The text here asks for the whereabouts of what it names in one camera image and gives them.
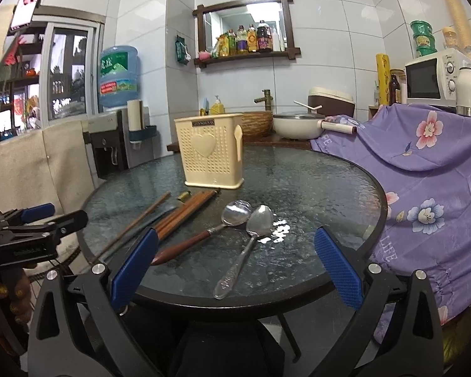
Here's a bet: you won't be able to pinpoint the all metal spoon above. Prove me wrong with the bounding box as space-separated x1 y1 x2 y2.
212 203 275 301

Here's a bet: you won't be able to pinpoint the lone thin brown chopstick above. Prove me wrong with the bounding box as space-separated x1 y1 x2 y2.
88 192 171 264

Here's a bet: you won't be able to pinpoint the black gold chopstick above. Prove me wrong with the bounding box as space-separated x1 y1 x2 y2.
111 191 191 249

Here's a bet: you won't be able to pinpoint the wooden handle metal spoon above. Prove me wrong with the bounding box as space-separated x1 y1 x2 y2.
151 200 252 265

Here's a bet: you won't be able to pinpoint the left hand gold nails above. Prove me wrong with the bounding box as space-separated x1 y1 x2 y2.
0 270 32 325

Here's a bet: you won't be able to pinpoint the round glass table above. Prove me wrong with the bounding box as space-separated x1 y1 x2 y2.
77 143 389 319

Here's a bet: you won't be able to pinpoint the water dispenser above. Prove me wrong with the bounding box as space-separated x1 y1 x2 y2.
83 108 157 180

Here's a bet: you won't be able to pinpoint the purple floral cloth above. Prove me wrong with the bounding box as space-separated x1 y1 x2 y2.
311 104 471 323

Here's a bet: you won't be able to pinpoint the paper cup holder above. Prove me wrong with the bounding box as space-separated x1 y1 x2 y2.
127 100 156 145

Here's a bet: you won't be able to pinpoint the cream pot with lid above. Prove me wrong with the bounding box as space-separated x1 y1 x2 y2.
273 101 357 140

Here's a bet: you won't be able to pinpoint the cream plastic utensil holder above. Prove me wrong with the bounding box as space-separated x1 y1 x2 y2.
175 113 243 190

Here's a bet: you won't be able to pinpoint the brown white rice cooker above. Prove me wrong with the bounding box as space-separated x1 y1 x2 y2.
307 87 355 117

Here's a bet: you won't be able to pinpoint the blue water jug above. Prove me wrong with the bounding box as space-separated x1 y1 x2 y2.
98 45 138 109

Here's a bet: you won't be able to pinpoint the bronze faucet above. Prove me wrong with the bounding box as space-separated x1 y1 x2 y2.
253 90 274 112

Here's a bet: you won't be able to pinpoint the yellow soap bottle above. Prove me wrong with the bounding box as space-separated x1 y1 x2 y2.
209 96 225 115

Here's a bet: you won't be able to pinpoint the white microwave oven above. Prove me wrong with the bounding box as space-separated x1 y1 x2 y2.
404 49 471 107

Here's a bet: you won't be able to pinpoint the yellow tall package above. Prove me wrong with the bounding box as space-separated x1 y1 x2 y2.
376 54 391 106

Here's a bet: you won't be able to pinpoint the green hanging packet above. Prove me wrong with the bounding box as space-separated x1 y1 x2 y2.
175 35 191 65

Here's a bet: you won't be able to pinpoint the wooden framed mirror shelf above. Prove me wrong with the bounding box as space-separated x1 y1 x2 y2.
193 0 301 68

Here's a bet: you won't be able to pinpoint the green stacked bowls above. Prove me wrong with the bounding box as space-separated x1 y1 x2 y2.
410 20 437 57

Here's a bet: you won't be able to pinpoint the dark soy sauce bottle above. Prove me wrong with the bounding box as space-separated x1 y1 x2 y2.
257 20 273 52

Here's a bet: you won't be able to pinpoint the window with frame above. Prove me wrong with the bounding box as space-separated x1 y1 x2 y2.
0 5 105 140

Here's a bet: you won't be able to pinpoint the phone on mount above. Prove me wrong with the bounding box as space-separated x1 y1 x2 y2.
10 0 40 32

